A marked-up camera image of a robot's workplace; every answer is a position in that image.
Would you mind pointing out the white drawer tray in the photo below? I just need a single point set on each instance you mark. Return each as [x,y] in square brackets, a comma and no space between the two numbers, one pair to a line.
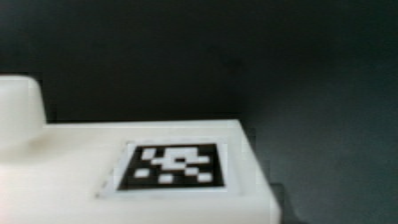
[125,173]

